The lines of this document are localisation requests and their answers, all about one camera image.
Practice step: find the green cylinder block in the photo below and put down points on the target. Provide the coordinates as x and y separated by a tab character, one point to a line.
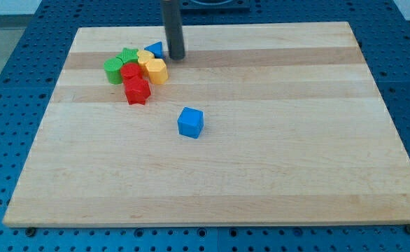
112	67

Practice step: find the blue triangle block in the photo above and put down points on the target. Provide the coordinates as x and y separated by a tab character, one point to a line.
156	49

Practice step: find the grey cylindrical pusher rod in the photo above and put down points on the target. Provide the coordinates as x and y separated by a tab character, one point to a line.
171	16

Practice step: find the red star block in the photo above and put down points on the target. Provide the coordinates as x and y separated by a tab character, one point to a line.
137	90

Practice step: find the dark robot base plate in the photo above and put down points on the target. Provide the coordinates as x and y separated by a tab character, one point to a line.
217	5

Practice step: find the yellow hexagon block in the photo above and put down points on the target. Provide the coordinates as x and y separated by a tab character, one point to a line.
157	71

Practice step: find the yellow heart block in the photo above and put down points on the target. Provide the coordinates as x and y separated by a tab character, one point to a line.
144	56

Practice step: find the green star block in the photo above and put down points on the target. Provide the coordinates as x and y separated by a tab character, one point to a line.
128	55

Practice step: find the wooden board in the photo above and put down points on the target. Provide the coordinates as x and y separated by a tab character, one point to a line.
295	132

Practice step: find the red cylinder block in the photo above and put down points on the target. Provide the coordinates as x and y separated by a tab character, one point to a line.
130	70

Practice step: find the blue cube block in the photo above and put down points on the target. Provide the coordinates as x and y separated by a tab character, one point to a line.
190	122

